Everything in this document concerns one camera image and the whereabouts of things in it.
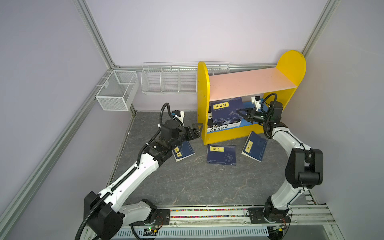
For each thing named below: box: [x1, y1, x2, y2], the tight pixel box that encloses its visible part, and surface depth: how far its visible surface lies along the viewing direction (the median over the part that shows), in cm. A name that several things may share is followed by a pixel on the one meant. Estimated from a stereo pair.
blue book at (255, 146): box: [241, 131, 268, 163], surface depth 101 cm
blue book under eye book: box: [172, 140, 195, 162], surface depth 98 cm
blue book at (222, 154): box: [206, 144, 237, 166], surface depth 98 cm
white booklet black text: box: [207, 122, 242, 133], surface depth 92 cm
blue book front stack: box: [210, 97, 243, 124], surface depth 86 cm
